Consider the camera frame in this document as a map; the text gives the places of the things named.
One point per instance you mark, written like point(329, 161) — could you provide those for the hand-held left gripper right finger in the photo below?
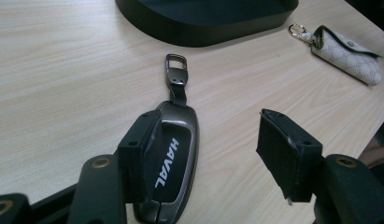
point(292, 155)

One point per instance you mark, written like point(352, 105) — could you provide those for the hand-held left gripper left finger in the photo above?
point(139, 149)

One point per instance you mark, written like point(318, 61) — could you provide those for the grey metal car key fob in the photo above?
point(177, 146)

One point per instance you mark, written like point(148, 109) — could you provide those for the black oval tray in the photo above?
point(208, 21)

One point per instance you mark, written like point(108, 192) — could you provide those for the white patterned key pouch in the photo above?
point(345, 53)

